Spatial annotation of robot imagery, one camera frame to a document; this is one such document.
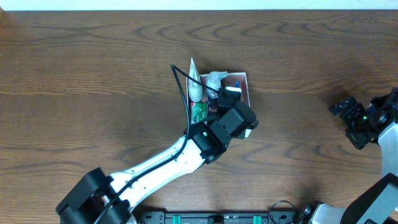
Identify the green soap bar package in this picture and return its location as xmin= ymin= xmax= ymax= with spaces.
xmin=190 ymin=102 xmax=208 ymax=124

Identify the blue pump soap bottle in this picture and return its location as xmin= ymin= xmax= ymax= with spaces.
xmin=206 ymin=72 xmax=228 ymax=109

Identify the white Pantene tube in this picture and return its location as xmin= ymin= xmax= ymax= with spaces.
xmin=188 ymin=58 xmax=203 ymax=102

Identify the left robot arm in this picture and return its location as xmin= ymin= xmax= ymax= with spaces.
xmin=55 ymin=101 xmax=258 ymax=224

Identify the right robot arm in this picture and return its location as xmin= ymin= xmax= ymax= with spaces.
xmin=296 ymin=87 xmax=397 ymax=223

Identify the white box pink interior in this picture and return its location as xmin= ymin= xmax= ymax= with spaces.
xmin=186 ymin=72 xmax=252 ymax=139

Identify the left black cable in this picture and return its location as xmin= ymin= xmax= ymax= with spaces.
xmin=93 ymin=63 xmax=220 ymax=224

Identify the black cable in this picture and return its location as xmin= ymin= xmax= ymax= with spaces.
xmin=93 ymin=63 xmax=220 ymax=224
xmin=267 ymin=200 xmax=301 ymax=224

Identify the right black cable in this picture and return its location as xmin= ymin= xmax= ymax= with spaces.
xmin=267 ymin=200 xmax=301 ymax=224

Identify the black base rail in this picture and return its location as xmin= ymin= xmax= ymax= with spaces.
xmin=136 ymin=210 xmax=297 ymax=224

